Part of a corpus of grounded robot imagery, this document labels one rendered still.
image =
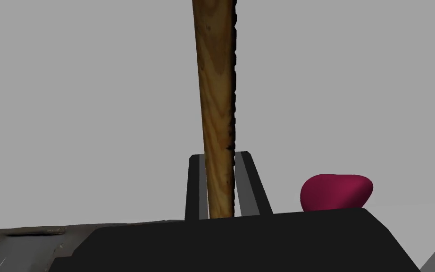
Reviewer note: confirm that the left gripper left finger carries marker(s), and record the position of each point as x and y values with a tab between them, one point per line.
195	189

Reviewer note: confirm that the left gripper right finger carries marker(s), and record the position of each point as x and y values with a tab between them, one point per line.
248	189

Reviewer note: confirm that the wooden board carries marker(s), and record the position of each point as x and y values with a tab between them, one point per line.
217	105

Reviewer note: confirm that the dark red rounded object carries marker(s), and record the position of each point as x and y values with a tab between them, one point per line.
334	192

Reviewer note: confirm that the flat brown object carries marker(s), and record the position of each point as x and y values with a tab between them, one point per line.
36	231

